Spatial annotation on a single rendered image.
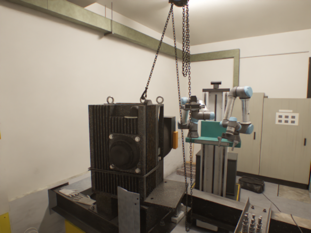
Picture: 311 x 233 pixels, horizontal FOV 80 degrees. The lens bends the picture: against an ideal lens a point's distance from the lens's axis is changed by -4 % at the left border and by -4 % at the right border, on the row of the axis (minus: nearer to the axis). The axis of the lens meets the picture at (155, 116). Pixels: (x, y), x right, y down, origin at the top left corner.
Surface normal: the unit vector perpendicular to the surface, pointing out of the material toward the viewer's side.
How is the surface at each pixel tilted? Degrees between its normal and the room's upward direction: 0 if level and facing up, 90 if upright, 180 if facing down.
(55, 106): 90
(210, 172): 90
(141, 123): 90
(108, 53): 90
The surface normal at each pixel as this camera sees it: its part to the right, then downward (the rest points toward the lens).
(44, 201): 0.82, 0.06
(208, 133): -0.44, 0.09
